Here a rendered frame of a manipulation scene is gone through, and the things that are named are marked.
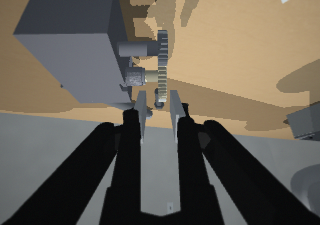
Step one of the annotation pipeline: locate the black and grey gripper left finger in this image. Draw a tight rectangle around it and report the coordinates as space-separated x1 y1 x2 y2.
1 90 147 225

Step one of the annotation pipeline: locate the grey camshaft with gear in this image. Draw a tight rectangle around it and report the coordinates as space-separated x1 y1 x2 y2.
142 66 167 102

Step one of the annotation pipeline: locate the grey hex bolt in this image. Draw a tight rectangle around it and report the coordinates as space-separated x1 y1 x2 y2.
154 89 164 109

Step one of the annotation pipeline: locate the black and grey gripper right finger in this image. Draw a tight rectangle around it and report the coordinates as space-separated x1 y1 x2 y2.
170 90 320 225

